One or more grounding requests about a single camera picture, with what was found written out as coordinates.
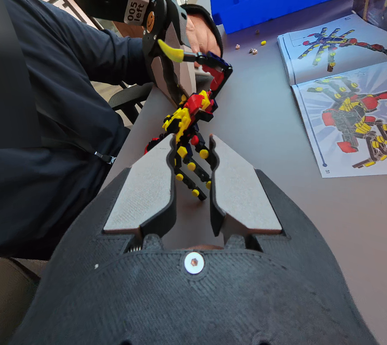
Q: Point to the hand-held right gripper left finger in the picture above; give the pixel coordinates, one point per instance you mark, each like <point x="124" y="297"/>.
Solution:
<point x="142" y="196"/>

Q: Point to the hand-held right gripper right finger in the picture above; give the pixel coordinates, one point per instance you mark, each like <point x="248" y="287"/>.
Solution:
<point x="242" y="196"/>

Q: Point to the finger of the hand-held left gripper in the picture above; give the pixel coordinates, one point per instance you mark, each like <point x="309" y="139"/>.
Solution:
<point x="186" y="81"/>
<point x="157" y="72"/>

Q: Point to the red yellow black lego scorpion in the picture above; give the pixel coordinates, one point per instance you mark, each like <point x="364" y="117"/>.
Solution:
<point x="181" y="121"/>

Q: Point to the person's left forearm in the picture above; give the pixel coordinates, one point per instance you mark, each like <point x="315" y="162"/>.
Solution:
<point x="115" y="54"/>

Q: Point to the lego instruction booklet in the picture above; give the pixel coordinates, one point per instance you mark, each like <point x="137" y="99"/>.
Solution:
<point x="332" y="63"/>

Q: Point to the person's left hand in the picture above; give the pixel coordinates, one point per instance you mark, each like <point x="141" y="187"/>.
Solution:
<point x="202" y="36"/>

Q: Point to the black office chair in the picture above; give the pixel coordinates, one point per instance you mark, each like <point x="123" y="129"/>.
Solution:
<point x="130" y="95"/>

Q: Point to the person's dark jacket torso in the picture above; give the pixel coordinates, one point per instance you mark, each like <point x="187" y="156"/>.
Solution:
<point x="60" y="184"/>

